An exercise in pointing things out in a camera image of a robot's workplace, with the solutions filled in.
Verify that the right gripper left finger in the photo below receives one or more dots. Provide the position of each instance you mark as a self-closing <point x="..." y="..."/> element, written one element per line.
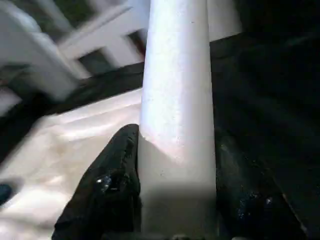
<point x="107" y="200"/>

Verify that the black plastic mat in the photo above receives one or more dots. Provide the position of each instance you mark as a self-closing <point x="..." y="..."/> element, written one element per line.
<point x="270" y="100"/>

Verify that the white plastic table top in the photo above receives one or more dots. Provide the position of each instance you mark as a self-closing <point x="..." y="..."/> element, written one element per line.
<point x="62" y="155"/>

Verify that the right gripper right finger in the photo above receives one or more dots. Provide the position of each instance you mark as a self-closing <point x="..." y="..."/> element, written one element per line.
<point x="250" y="205"/>

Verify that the white cabinet with glass doors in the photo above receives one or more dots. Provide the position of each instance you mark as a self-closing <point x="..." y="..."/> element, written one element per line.
<point x="105" y="35"/>

